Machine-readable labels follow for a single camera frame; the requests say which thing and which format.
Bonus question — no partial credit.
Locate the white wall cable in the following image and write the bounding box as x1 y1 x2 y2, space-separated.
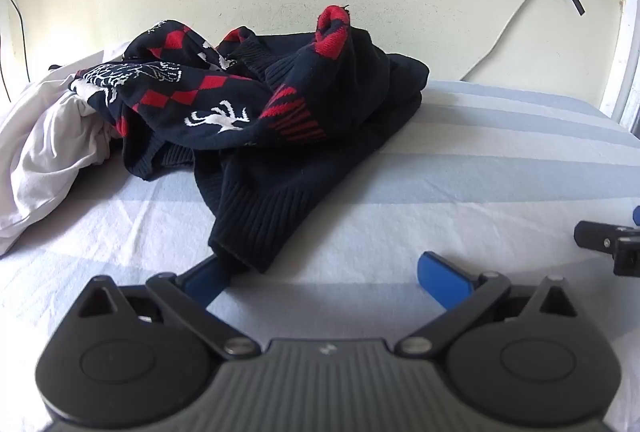
459 0 563 82

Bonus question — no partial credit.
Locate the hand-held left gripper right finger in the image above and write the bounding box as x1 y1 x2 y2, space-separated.
397 251 578 359

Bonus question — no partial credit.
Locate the white window frame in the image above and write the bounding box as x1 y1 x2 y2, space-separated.
599 0 640 129

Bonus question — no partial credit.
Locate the thin black wall cable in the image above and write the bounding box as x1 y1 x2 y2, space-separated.
0 0 29 104

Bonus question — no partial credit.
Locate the blue white striped bed sheet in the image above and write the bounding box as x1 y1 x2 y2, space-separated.
0 40 640 432

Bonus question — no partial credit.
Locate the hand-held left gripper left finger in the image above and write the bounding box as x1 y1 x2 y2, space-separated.
75 255 262 359

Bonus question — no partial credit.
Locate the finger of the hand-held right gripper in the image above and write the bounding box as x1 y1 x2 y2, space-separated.
574 221 640 277

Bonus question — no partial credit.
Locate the white cloth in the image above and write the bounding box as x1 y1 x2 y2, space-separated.
0 40 133 255

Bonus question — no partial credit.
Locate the navy red patterned knit sweater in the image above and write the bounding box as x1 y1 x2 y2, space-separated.
67 5 431 275

